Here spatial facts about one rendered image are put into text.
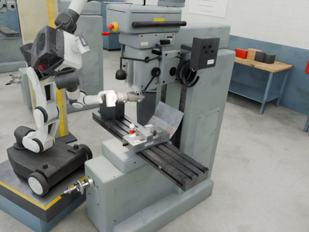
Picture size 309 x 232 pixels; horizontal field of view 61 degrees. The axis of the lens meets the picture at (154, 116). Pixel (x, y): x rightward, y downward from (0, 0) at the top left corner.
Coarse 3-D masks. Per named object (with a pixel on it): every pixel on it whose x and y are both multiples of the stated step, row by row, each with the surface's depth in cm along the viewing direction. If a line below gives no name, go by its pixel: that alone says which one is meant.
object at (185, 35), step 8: (192, 24) 209; (200, 24) 213; (208, 24) 218; (216, 24) 222; (224, 24) 227; (176, 32) 187; (184, 32) 193; (192, 32) 198; (200, 32) 204; (208, 32) 210; (216, 32) 216; (224, 32) 224; (176, 40) 190; (184, 40) 196; (192, 40) 201; (224, 40) 227; (160, 48) 186; (168, 48) 188; (176, 48) 193
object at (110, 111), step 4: (104, 96) 237; (104, 100) 238; (100, 104) 244; (104, 104) 240; (116, 104) 231; (120, 104) 236; (124, 104) 240; (100, 108) 246; (104, 108) 242; (108, 108) 238; (112, 108) 234; (116, 108) 233; (120, 108) 237; (124, 108) 241; (104, 112) 244; (108, 112) 240; (112, 112) 236; (116, 112) 235; (120, 112) 239; (124, 112) 243; (112, 116) 238; (116, 116) 237; (120, 116) 241
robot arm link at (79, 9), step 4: (72, 0) 184; (76, 0) 183; (80, 0) 184; (84, 0) 186; (88, 0) 190; (92, 0) 191; (72, 4) 183; (76, 4) 183; (80, 4) 184; (84, 4) 187; (72, 8) 182; (76, 8) 183; (80, 8) 185; (80, 12) 187
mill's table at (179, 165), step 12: (96, 120) 245; (108, 120) 234; (120, 120) 236; (132, 120) 238; (120, 132) 216; (168, 144) 205; (144, 156) 195; (156, 156) 189; (168, 156) 190; (180, 156) 192; (156, 168) 187; (168, 168) 176; (180, 168) 177; (192, 168) 178; (204, 168) 179; (180, 180) 169; (192, 180) 170
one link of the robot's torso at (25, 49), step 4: (24, 44) 194; (28, 44) 195; (32, 44) 197; (20, 48) 195; (24, 48) 194; (28, 48) 195; (24, 52) 194; (28, 52) 192; (24, 56) 195; (28, 56) 193; (28, 60) 196; (40, 72) 193; (44, 76) 193; (48, 76) 202; (40, 80) 202
